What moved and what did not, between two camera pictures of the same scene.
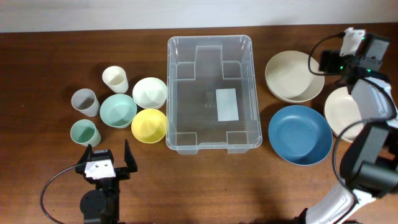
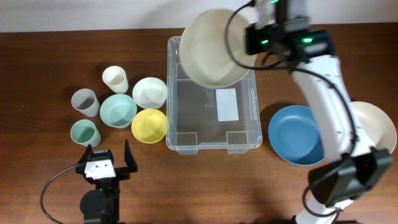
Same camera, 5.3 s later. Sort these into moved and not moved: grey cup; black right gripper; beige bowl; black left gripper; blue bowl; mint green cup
Moved: beige bowl; black right gripper
Not moved: mint green cup; blue bowl; grey cup; black left gripper
